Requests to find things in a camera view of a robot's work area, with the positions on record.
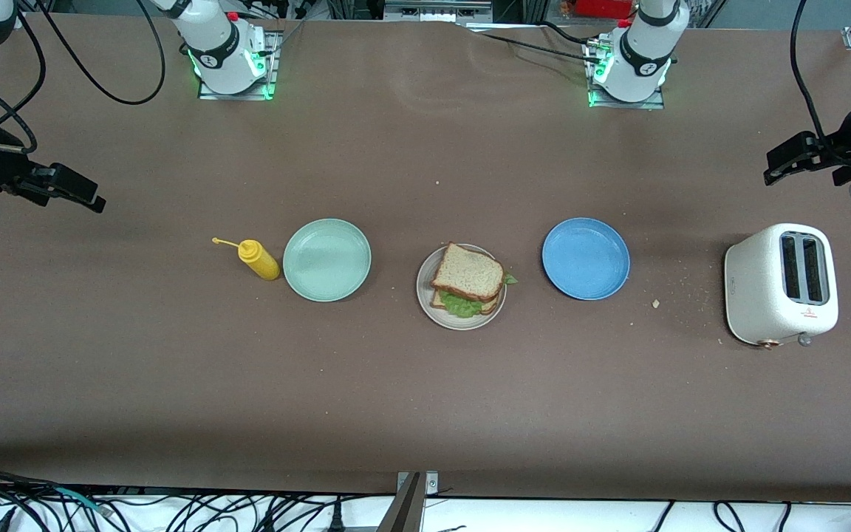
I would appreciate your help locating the metal table bracket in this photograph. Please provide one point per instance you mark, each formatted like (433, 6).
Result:
(411, 510)

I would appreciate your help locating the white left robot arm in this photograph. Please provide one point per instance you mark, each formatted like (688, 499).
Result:
(640, 59)

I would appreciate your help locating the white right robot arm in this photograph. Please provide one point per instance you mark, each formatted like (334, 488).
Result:
(219, 52)

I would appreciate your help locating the white toaster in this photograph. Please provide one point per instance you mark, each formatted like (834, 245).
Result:
(754, 295)

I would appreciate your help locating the blue plate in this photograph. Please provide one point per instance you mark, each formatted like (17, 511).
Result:
(586, 258)

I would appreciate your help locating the green lettuce leaf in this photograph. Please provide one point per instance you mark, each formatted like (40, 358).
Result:
(459, 304)

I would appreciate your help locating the light crust bread slice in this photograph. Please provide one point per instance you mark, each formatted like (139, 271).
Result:
(490, 307)

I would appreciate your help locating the red box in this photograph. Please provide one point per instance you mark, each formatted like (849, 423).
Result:
(603, 7)

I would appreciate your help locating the mint green plate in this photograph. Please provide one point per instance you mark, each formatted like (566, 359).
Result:
(326, 260)

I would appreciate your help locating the dark crust bread slice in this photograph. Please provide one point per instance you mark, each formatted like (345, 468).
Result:
(468, 272)

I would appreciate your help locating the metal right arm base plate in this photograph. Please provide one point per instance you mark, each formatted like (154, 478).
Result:
(211, 96)

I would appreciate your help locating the yellow squeeze bottle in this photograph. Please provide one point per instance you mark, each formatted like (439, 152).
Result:
(261, 262)

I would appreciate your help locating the beige plate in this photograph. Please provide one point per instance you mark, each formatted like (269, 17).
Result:
(425, 295)

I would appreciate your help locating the black plug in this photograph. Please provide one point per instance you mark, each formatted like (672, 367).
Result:
(336, 521)

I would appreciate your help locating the grey metal device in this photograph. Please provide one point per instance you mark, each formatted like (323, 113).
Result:
(436, 11)

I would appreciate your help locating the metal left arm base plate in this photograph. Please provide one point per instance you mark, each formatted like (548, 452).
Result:
(654, 105)

